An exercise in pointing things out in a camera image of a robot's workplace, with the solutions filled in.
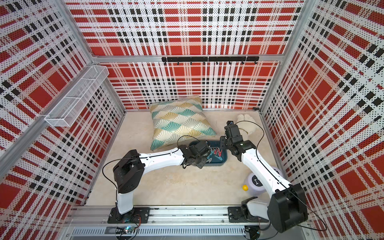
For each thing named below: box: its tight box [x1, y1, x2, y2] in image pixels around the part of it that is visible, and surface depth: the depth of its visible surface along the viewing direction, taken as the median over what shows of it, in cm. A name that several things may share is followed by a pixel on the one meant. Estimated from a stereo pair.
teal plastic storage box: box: [204, 140, 228, 167], surface depth 95 cm
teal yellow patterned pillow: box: [149, 95, 217, 151], surface depth 95 cm
